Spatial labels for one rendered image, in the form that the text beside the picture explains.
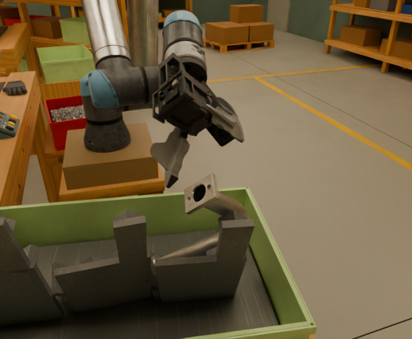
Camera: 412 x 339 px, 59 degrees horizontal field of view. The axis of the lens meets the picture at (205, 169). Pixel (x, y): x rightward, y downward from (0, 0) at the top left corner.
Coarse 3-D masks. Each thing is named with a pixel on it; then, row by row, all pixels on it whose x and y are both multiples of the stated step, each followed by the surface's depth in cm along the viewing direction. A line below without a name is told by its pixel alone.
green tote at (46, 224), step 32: (224, 192) 91; (32, 224) 87; (64, 224) 88; (96, 224) 89; (160, 224) 92; (192, 224) 94; (256, 224) 83; (256, 256) 85; (288, 288) 65; (288, 320) 66
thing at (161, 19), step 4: (184, 0) 980; (72, 8) 860; (72, 12) 864; (76, 12) 873; (80, 12) 876; (160, 12) 945; (164, 12) 942; (168, 12) 942; (172, 12) 945; (72, 16) 868; (76, 16) 877; (80, 16) 880; (160, 16) 936; (164, 16) 949; (160, 20) 933; (164, 20) 936
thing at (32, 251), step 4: (24, 248) 63; (28, 248) 63; (32, 248) 63; (36, 248) 64; (28, 252) 62; (32, 252) 62; (36, 252) 63; (28, 256) 61; (32, 256) 62; (36, 256) 63; (32, 260) 62; (36, 260) 62
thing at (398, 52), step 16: (336, 0) 641; (368, 0) 582; (384, 0) 543; (400, 0) 515; (352, 16) 666; (384, 16) 540; (400, 16) 515; (352, 32) 624; (368, 32) 599; (352, 48) 614; (368, 48) 593; (384, 48) 562; (400, 48) 538; (384, 64) 560; (400, 64) 528
